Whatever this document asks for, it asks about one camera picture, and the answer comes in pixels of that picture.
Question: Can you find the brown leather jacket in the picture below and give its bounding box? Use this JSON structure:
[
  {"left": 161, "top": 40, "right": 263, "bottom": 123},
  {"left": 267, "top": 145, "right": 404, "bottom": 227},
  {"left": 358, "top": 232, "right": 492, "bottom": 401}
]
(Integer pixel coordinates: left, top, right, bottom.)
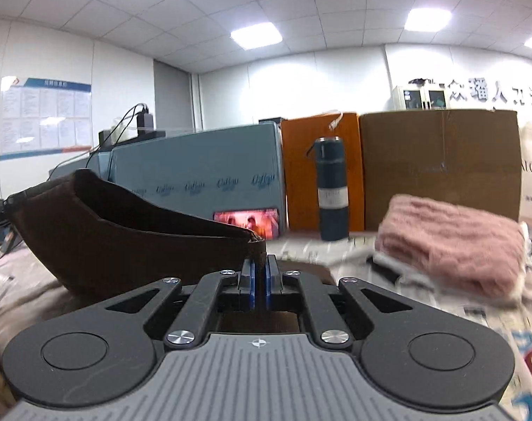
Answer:
[{"left": 4, "top": 169, "right": 266, "bottom": 300}]

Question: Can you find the smartphone with lit screen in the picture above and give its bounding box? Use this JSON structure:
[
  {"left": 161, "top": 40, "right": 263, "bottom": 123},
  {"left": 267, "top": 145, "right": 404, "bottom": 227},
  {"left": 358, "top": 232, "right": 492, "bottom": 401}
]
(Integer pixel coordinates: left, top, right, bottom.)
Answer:
[{"left": 213, "top": 208, "right": 279, "bottom": 240}]

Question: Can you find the black folded garment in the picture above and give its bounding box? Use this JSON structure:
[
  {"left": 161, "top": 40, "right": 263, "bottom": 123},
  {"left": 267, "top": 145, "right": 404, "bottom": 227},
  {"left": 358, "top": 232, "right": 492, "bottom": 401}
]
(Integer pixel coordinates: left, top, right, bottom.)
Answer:
[{"left": 367, "top": 256, "right": 400, "bottom": 284}]

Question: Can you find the dark teal thermos bottle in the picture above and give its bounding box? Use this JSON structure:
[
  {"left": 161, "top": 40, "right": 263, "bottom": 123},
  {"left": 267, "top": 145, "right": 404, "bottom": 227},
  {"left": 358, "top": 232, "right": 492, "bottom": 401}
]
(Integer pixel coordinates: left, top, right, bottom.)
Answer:
[{"left": 307, "top": 137, "right": 349, "bottom": 241}]

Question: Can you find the blue-grey printed box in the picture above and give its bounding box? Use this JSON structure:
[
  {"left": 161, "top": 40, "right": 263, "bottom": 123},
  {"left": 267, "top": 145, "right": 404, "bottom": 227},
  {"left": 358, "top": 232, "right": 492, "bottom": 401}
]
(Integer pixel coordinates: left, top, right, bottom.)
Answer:
[{"left": 50, "top": 122, "right": 287, "bottom": 235}]

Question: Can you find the pink knitted sweater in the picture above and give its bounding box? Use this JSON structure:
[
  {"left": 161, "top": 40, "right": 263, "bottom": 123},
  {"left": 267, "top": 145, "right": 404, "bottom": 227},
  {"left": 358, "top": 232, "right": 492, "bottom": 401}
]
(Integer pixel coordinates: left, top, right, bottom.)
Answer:
[{"left": 374, "top": 195, "right": 525, "bottom": 299}]

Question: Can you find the black power adapter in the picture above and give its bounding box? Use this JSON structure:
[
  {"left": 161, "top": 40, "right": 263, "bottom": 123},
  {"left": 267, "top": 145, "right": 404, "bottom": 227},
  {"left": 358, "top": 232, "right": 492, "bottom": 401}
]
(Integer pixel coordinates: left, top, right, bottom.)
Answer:
[{"left": 135, "top": 103, "right": 155, "bottom": 135}]

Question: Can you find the brown cardboard box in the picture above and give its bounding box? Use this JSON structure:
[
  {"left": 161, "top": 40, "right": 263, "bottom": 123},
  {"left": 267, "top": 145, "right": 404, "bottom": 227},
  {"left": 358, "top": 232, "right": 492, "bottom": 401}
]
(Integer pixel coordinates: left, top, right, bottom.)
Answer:
[{"left": 359, "top": 109, "right": 522, "bottom": 231}]

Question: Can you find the glass door cabinet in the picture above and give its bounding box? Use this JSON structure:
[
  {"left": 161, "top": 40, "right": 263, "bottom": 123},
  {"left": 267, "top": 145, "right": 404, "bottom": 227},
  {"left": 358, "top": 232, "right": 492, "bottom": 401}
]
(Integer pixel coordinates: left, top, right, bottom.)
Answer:
[{"left": 393, "top": 78, "right": 449, "bottom": 110}]

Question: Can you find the cartoon printed white cloth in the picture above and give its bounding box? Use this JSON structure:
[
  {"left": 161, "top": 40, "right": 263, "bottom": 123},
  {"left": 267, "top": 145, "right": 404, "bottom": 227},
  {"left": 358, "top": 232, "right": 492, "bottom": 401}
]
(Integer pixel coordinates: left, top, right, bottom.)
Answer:
[{"left": 267, "top": 233, "right": 532, "bottom": 420}]

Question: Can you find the blue wall notice board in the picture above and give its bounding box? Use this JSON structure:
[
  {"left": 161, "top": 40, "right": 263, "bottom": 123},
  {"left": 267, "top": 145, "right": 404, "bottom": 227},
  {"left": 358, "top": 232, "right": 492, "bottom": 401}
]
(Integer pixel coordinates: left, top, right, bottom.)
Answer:
[{"left": 0, "top": 76, "right": 93, "bottom": 161}]

